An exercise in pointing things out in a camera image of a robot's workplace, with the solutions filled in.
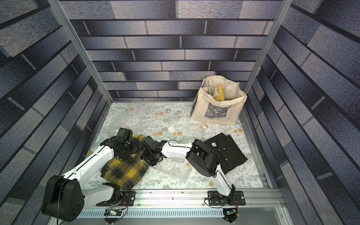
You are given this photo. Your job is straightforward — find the clear plastic vacuum bag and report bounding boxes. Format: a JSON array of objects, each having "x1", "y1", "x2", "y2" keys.
[{"x1": 100, "y1": 128, "x2": 221, "y2": 189}]

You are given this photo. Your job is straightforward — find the yellow black plaid shirt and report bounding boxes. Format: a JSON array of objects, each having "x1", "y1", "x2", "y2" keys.
[{"x1": 101, "y1": 148, "x2": 149, "y2": 191}]

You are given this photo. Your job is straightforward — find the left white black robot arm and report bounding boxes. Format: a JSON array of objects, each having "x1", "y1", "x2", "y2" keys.
[{"x1": 41, "y1": 128, "x2": 141, "y2": 222}]

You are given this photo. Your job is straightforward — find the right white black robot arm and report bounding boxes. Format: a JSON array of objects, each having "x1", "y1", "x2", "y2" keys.
[{"x1": 142, "y1": 136, "x2": 237, "y2": 205}]

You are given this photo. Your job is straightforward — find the white vacuum bag valve cap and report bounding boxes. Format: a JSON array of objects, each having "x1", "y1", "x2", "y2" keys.
[{"x1": 168, "y1": 126, "x2": 175, "y2": 132}]

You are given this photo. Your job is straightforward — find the beige canvas tote bag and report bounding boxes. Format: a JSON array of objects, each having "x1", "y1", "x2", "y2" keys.
[{"x1": 190, "y1": 76, "x2": 247, "y2": 126}]

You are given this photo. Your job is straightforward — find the black folded shirt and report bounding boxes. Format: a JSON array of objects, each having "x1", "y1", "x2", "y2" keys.
[{"x1": 204, "y1": 133, "x2": 248, "y2": 175}]

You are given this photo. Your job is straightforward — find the left small circuit board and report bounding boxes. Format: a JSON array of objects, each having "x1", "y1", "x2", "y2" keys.
[{"x1": 104, "y1": 208, "x2": 122, "y2": 217}]

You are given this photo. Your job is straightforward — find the small circuit board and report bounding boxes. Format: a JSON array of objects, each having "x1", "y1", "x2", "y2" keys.
[
  {"x1": 104, "y1": 208, "x2": 122, "y2": 217},
  {"x1": 223, "y1": 209, "x2": 238, "y2": 224}
]

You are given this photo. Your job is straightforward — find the yellow item in tote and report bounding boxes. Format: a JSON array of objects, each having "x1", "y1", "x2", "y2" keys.
[{"x1": 213, "y1": 84, "x2": 225, "y2": 101}]

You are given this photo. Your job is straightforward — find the right small circuit board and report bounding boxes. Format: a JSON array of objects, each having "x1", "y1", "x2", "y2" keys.
[{"x1": 223, "y1": 209, "x2": 238, "y2": 224}]

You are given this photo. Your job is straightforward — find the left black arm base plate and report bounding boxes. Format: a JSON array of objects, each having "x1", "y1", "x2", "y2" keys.
[{"x1": 96, "y1": 191, "x2": 136, "y2": 207}]

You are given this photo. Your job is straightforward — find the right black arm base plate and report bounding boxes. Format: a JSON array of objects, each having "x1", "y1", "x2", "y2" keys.
[{"x1": 205, "y1": 191, "x2": 246, "y2": 207}]

